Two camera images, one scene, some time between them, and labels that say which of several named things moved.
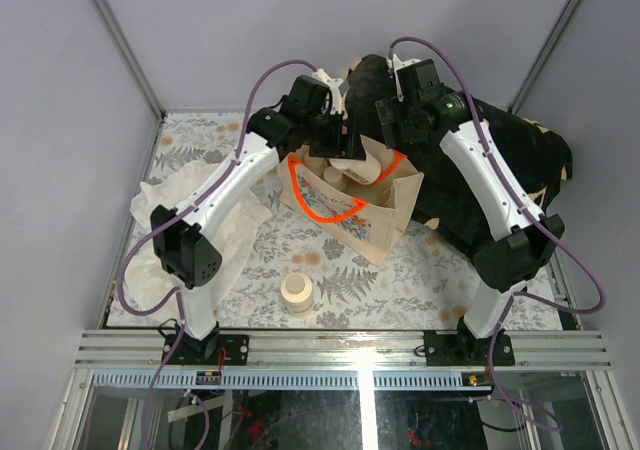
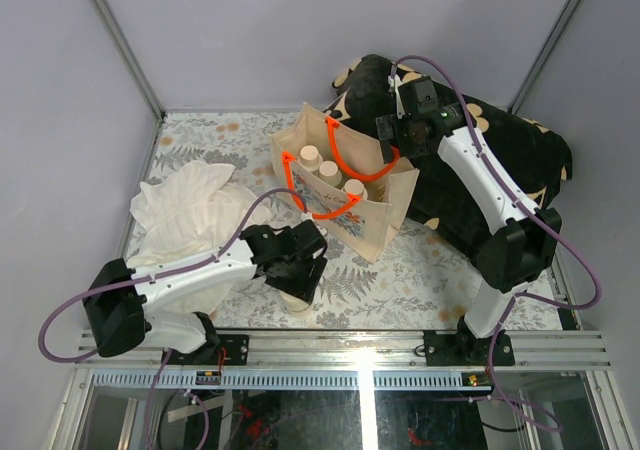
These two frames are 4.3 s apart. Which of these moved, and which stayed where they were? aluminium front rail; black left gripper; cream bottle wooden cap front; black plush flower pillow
Moved: cream bottle wooden cap front; black left gripper
Stayed: black plush flower pillow; aluminium front rail
